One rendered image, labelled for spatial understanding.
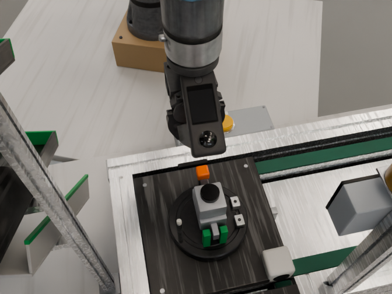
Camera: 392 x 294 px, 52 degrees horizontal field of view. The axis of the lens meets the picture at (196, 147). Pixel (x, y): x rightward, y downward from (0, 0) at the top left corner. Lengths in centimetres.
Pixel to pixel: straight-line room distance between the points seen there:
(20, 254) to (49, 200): 11
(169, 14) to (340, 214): 31
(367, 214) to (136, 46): 74
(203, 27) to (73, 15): 88
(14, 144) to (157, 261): 40
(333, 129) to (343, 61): 161
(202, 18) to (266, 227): 41
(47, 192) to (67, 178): 49
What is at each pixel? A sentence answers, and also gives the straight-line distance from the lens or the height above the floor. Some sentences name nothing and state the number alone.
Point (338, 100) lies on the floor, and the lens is 229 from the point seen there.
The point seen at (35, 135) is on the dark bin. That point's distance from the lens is 58.
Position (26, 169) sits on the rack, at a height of 131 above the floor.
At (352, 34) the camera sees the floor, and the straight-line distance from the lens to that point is 270.
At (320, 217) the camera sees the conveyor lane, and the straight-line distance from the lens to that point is 83.
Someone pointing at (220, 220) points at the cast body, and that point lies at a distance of 65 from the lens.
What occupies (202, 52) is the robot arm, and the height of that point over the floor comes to 131.
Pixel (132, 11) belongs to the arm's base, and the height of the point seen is 101.
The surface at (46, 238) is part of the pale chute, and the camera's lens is 55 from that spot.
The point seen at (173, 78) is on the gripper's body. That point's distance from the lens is 60.
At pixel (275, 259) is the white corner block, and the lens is 70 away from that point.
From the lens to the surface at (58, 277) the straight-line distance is 86.
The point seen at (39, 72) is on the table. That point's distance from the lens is 118.
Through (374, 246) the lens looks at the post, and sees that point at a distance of 58.
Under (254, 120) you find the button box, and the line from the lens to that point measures 87.
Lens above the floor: 165
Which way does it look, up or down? 56 degrees down
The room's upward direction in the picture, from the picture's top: straight up
